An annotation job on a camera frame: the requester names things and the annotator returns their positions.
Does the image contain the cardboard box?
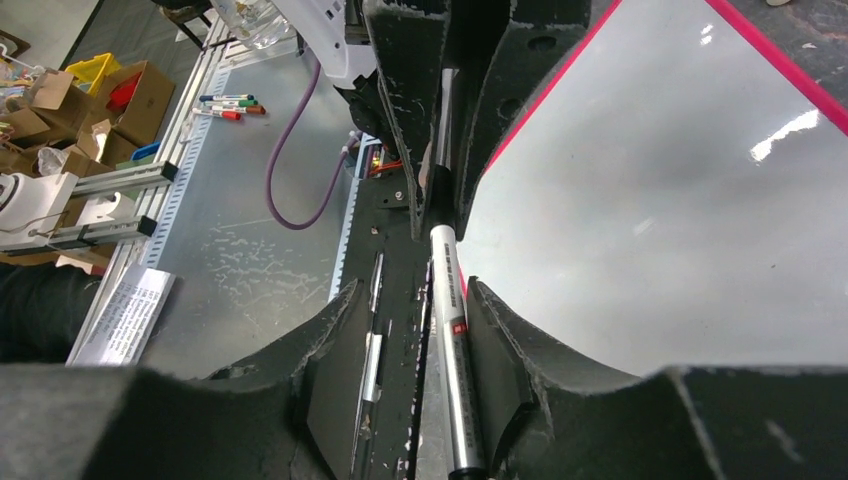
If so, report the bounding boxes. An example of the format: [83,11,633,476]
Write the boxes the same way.
[95,61,176,147]

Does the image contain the black marker cap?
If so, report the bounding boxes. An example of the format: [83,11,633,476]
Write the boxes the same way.
[426,165,456,228]

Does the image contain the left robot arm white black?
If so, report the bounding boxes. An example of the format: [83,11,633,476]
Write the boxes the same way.
[278,0,592,239]

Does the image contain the printed paper sheet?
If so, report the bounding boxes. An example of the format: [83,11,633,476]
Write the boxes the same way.
[67,265,176,366]

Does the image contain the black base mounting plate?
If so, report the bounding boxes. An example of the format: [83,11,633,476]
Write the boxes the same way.
[341,147,429,479]

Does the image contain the aluminium extrusion beam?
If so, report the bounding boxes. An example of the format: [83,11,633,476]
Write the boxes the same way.
[1,216,157,256]
[71,162,179,199]

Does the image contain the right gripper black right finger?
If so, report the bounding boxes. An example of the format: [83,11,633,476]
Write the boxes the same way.
[466,279,847,479]

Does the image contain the blue capped marker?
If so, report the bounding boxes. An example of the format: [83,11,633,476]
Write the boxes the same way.
[198,94,255,104]

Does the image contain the slotted aluminium rail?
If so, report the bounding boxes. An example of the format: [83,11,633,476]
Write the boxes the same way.
[328,133,380,300]

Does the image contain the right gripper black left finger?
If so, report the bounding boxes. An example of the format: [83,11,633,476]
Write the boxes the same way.
[1,280,368,479]

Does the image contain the orange capped marker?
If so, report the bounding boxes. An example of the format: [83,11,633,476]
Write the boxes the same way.
[222,105,266,115]

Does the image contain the yellow plastic bin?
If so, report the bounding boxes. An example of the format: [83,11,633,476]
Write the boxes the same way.
[64,53,122,97]

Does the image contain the whiteboard with pink frame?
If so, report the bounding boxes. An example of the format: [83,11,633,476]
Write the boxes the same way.
[459,1,847,375]

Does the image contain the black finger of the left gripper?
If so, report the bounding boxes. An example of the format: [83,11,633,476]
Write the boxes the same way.
[362,1,450,240]
[457,1,591,238]

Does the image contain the green capped marker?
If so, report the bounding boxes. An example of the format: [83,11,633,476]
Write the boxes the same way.
[202,100,259,108]

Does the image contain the red capped marker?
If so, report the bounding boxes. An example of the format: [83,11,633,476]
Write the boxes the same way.
[192,108,242,121]

